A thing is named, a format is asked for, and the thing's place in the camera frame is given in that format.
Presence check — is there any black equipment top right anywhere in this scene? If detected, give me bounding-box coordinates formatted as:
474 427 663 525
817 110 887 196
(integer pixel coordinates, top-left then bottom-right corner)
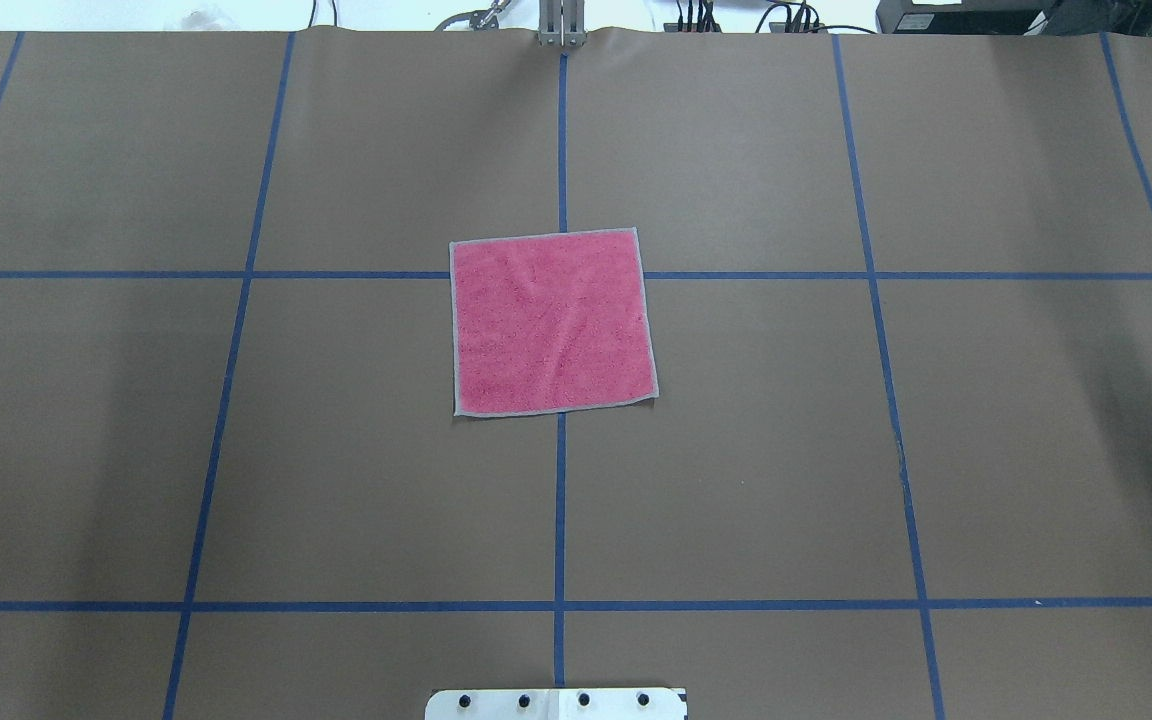
876 1 1152 37

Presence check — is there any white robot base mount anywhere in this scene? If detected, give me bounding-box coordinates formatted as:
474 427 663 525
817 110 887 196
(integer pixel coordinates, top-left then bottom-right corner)
424 687 689 719

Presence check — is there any pink and grey towel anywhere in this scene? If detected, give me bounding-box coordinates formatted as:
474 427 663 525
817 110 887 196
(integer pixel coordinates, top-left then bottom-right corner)
448 227 660 419

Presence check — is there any metal camera post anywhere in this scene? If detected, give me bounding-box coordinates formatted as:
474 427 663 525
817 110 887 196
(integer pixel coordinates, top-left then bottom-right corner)
536 0 588 50

